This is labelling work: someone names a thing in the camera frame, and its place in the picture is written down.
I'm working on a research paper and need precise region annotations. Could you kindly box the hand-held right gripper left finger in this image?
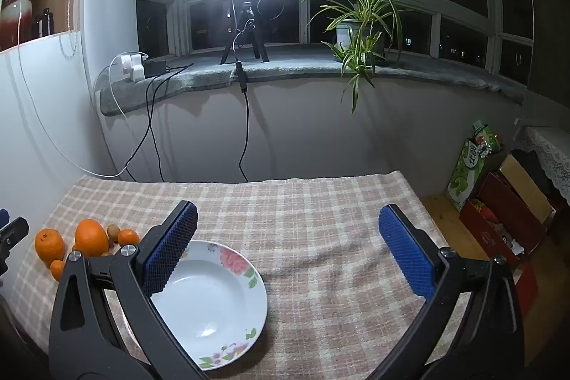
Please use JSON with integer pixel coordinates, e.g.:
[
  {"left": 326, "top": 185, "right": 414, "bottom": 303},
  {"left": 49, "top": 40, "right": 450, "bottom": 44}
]
[{"left": 48, "top": 200, "right": 210, "bottom": 380}]

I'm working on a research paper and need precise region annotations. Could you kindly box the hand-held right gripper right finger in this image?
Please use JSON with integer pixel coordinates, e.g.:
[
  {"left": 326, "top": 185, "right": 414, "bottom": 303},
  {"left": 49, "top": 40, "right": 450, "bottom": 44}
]
[{"left": 378, "top": 204, "right": 526, "bottom": 380}]

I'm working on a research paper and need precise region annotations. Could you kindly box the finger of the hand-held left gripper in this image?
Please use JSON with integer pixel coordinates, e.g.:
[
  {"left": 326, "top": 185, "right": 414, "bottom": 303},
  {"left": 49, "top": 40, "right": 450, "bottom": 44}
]
[{"left": 0, "top": 208, "right": 30, "bottom": 277}]

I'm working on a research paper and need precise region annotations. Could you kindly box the bumpy mandarin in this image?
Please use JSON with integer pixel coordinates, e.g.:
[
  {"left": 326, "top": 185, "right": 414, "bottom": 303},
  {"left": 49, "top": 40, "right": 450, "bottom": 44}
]
[{"left": 35, "top": 229, "right": 66, "bottom": 265}]

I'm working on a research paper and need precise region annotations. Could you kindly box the white floral plate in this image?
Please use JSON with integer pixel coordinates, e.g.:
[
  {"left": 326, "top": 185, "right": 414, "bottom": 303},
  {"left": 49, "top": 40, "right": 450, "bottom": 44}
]
[{"left": 120, "top": 240, "right": 269, "bottom": 372}]

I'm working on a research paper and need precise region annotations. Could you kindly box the large orange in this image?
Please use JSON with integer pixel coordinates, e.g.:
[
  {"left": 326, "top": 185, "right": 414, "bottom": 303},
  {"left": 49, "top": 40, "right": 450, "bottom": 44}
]
[{"left": 74, "top": 219, "right": 110, "bottom": 258}]

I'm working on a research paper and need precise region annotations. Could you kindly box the red cardboard box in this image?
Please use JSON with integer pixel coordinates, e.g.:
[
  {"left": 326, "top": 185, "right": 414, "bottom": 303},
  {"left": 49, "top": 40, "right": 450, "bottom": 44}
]
[{"left": 458, "top": 155, "right": 557, "bottom": 269}]

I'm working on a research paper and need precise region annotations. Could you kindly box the beige plaid tablecloth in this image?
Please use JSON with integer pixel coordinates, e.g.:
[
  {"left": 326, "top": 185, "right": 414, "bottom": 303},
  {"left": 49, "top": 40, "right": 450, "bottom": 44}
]
[{"left": 9, "top": 171, "right": 491, "bottom": 380}]

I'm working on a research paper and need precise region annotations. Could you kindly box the green juice carton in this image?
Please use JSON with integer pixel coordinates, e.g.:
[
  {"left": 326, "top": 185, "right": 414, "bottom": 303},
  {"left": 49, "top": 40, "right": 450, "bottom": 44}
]
[{"left": 445, "top": 119, "right": 506, "bottom": 214}]

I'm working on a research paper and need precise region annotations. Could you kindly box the white lace cloth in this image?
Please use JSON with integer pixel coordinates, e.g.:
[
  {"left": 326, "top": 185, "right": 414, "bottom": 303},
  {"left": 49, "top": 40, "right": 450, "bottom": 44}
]
[{"left": 514, "top": 117, "right": 570, "bottom": 207}]

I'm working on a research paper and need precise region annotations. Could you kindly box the white power adapter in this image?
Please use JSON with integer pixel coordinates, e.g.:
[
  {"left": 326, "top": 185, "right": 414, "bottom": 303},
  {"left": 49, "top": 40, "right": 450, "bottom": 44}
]
[{"left": 118, "top": 53, "right": 147, "bottom": 82}]

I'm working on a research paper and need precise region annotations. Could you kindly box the black bottle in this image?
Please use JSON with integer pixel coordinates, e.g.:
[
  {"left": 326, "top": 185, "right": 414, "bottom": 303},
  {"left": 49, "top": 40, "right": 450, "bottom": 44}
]
[{"left": 35, "top": 7, "right": 54, "bottom": 38}]

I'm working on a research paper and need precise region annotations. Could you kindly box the red vase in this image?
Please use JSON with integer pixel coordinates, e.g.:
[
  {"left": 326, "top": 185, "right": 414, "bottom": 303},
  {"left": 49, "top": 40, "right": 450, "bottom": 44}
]
[{"left": 0, "top": 0, "right": 36, "bottom": 51}]

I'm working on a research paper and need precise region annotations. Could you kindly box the white plant pot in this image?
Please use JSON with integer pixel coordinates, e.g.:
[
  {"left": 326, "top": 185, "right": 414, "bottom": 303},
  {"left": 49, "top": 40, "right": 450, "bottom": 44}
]
[{"left": 335, "top": 19, "right": 386, "bottom": 53}]

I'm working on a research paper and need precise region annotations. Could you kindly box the black tripod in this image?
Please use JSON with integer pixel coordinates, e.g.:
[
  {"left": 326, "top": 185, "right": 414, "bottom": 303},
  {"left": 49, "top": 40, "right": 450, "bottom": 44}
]
[{"left": 220, "top": 0, "right": 270, "bottom": 64}]

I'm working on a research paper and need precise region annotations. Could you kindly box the green spider plant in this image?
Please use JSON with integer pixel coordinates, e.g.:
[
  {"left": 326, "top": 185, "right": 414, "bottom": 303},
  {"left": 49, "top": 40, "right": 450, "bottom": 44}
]
[{"left": 303, "top": 0, "right": 413, "bottom": 114}]

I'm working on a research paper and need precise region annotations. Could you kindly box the white cable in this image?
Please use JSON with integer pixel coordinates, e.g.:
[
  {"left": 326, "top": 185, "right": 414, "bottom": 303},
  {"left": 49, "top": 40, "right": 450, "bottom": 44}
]
[{"left": 18, "top": 0, "right": 147, "bottom": 180}]

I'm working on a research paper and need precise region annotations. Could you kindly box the black power cable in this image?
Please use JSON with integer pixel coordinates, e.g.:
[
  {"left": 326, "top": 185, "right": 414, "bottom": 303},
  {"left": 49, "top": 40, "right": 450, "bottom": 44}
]
[
  {"left": 124, "top": 66, "right": 179, "bottom": 182},
  {"left": 151, "top": 64, "right": 197, "bottom": 182}
]

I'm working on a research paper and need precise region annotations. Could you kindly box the black ring light cable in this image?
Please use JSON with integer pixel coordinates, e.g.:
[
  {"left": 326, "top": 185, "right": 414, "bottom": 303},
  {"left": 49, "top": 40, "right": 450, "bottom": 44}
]
[{"left": 225, "top": 19, "right": 257, "bottom": 184}]

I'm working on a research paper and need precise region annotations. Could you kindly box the white window frame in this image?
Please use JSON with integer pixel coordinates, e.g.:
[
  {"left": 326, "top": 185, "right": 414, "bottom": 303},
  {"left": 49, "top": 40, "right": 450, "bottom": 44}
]
[{"left": 134, "top": 0, "right": 570, "bottom": 89}]

